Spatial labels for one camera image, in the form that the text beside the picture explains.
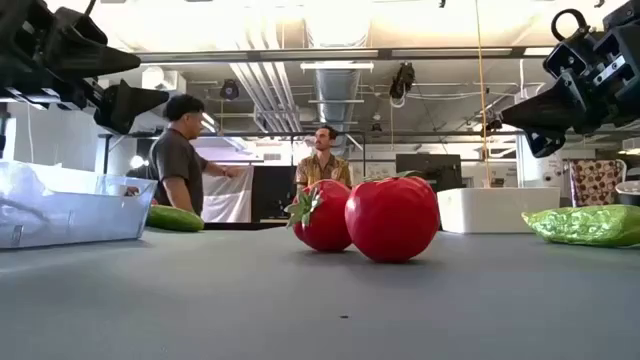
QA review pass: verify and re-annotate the white cloth sheet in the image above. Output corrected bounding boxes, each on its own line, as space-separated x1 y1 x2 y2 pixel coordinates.
201 166 255 224

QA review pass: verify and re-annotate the person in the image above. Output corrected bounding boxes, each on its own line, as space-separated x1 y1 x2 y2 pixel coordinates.
125 93 246 217
293 124 353 199

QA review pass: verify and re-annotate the white ceiling light strip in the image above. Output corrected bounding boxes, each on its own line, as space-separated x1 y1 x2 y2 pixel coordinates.
299 60 375 72

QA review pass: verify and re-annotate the yellow hanging cable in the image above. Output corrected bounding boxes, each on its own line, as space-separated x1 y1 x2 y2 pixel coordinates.
473 0 494 189

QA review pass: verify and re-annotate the black monitor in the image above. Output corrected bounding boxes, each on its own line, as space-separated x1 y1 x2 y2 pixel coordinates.
394 153 464 194

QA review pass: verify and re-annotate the silver ventilation duct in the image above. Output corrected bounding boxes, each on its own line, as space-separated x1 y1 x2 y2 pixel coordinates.
313 69 362 157

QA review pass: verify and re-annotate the grey table mat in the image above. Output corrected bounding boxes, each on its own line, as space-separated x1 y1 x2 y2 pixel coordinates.
0 227 640 360

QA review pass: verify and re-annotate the black cabinet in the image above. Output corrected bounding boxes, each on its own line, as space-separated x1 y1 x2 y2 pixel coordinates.
251 165 299 224

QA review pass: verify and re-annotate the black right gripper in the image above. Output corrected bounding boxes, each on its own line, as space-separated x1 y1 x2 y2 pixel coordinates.
499 0 640 159

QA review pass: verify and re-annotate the green toy cucumber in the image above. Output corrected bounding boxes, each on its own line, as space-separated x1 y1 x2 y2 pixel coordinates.
146 204 205 233
521 203 640 249

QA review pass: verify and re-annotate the grey overhead metal beam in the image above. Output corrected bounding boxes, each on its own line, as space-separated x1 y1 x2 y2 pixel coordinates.
132 46 556 64

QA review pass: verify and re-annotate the clear plastic bin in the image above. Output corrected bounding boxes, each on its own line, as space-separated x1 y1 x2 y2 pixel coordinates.
0 160 159 250

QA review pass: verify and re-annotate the small black ceiling device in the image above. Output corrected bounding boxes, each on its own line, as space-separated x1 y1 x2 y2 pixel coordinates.
219 78 241 101

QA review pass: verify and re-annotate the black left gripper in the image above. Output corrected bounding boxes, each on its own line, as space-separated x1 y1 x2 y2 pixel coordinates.
0 0 170 135

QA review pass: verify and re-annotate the black hanging ceiling device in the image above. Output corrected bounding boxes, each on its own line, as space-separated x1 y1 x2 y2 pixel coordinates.
388 61 417 109

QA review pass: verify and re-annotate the polka dot chair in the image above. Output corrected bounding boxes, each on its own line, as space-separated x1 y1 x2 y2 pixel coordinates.
568 158 627 208

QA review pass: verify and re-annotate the white plastic basket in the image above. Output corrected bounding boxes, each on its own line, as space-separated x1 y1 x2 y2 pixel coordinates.
437 187 561 235

